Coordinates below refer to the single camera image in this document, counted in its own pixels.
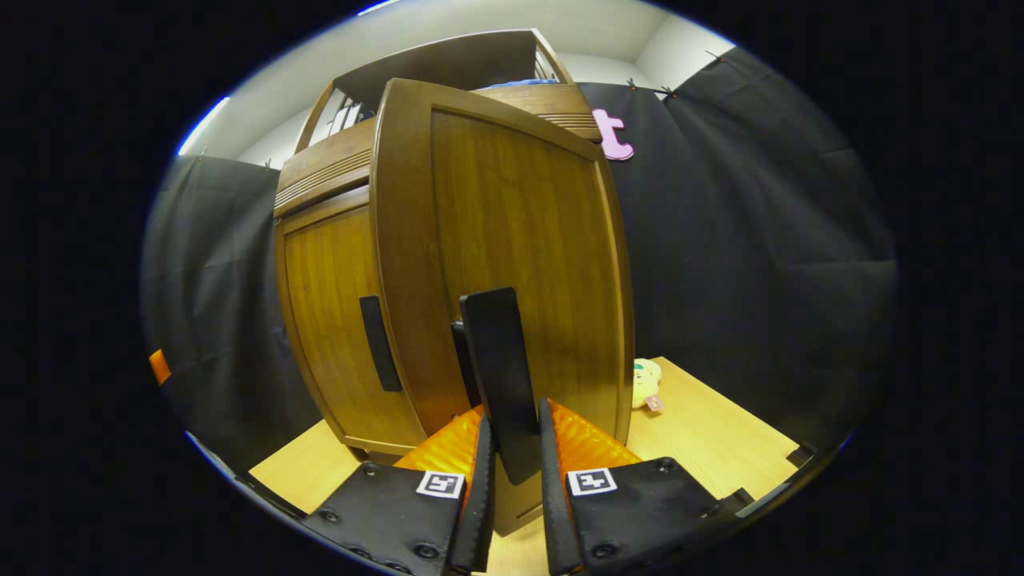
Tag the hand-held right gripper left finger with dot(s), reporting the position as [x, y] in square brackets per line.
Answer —
[478, 496]

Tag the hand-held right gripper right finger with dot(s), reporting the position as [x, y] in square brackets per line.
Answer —
[556, 512]

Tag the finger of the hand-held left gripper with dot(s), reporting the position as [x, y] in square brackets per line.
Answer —
[160, 366]

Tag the wooden cabinet door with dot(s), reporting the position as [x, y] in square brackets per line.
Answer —
[512, 208]
[328, 304]

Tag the wooden double-door shoe cabinet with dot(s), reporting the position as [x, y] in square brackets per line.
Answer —
[448, 60]

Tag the small plush toy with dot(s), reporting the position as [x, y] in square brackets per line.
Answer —
[645, 382]

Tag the row of white binders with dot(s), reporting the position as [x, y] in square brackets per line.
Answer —
[346, 118]

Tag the black backdrop cloth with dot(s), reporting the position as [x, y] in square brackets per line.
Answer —
[760, 240]

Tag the blue cloth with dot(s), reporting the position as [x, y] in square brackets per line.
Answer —
[524, 82]

